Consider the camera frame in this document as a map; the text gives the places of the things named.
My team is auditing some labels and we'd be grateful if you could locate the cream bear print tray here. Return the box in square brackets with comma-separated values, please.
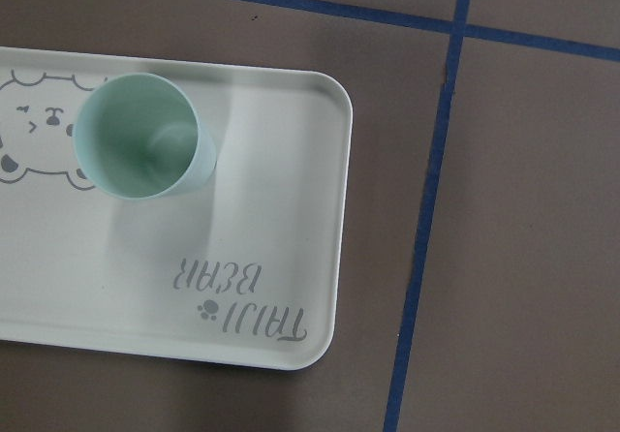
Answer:
[1, 47, 353, 370]

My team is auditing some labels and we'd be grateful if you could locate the pale green plastic cup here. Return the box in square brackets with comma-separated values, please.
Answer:
[73, 73, 217, 201]

